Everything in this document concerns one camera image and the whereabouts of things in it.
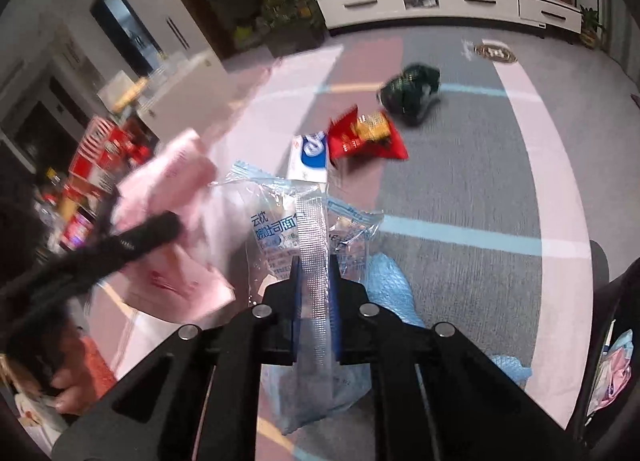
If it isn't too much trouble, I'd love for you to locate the black trash bin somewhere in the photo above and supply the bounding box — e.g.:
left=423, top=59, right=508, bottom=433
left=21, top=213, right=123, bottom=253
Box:
left=565, top=240, right=640, bottom=442

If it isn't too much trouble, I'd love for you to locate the round brown floor drain cover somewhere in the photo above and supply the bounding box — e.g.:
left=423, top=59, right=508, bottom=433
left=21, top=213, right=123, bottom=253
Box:
left=474, top=41, right=518, bottom=64

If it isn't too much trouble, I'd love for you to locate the white cardboard box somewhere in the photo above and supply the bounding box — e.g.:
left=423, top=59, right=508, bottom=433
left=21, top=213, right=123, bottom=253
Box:
left=135, top=48, right=236, bottom=142

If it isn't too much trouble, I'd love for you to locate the black wall screen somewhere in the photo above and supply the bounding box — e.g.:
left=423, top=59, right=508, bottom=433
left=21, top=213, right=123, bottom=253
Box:
left=90, top=0, right=166, bottom=74

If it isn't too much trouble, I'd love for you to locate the white TV cabinet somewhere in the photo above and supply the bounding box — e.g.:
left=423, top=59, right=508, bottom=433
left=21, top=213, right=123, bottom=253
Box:
left=315, top=0, right=583, bottom=34

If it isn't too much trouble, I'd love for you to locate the stack of red boxes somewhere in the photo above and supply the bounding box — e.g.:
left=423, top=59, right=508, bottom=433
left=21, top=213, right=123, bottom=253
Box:
left=65, top=116, right=156, bottom=196

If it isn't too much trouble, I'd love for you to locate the clear blue-printed plastic bag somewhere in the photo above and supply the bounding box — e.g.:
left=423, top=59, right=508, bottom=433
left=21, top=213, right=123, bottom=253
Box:
left=207, top=159, right=385, bottom=434

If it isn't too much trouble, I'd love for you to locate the small potted floor plant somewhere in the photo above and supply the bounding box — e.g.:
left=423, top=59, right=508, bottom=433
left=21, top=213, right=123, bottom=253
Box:
left=579, top=6, right=606, bottom=49

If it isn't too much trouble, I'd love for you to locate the light blue plastic bag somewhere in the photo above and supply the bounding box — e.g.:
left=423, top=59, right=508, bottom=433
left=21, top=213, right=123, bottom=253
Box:
left=367, top=252, right=533, bottom=387

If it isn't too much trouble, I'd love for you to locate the large potted plant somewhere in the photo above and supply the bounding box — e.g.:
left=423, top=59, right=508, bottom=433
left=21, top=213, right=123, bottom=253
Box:
left=235, top=0, right=328, bottom=59

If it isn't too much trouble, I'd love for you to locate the white blue box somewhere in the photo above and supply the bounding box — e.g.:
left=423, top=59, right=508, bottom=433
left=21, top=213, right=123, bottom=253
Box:
left=287, top=131, right=331, bottom=184

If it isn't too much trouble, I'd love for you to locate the pink blue packet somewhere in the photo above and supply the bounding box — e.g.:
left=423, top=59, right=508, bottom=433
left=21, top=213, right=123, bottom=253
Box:
left=587, top=328, right=633, bottom=417

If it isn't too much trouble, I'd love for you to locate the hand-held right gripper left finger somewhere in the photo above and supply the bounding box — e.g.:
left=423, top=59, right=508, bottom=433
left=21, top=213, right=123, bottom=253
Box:
left=52, top=257, right=302, bottom=461

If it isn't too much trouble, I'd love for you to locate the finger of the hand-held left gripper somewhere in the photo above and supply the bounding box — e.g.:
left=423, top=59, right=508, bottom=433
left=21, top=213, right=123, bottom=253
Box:
left=55, top=211, right=186, bottom=288

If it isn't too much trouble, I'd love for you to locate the person's left hand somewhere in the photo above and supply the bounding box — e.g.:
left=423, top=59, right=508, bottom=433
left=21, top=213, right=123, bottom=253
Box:
left=51, top=331, right=90, bottom=415

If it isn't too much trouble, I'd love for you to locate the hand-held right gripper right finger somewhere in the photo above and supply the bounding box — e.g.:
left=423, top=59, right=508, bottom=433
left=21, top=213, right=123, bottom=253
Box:
left=327, top=255, right=587, bottom=461

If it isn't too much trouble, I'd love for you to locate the red snack packet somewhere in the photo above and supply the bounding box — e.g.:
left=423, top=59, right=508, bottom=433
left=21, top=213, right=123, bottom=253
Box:
left=327, top=105, right=410, bottom=169

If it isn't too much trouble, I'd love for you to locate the black plastic bag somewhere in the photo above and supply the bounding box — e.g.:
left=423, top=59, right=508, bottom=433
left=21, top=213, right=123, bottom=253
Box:
left=377, top=62, right=443, bottom=128

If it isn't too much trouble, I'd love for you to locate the pink plastic package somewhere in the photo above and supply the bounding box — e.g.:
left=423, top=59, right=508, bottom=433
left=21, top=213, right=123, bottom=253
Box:
left=112, top=128, right=237, bottom=324

